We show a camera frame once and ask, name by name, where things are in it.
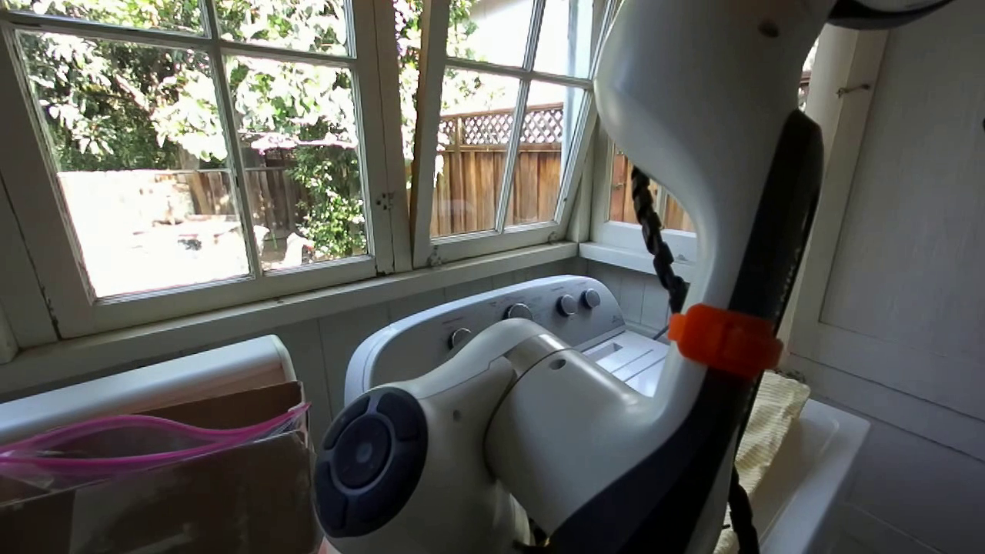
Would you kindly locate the yellow striped towel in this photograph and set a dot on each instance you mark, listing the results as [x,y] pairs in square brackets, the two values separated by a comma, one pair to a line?
[778,406]

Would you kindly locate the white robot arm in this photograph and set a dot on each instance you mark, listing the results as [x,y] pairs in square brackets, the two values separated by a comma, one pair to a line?
[534,419]

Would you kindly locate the white washing machine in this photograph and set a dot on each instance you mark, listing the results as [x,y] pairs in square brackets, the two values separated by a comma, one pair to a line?
[791,506]

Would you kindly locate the white dryer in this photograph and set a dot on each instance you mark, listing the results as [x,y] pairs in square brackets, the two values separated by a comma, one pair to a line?
[155,385]

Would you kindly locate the cardboard box with pink bag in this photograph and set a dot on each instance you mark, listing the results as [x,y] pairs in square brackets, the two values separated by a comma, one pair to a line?
[222,474]

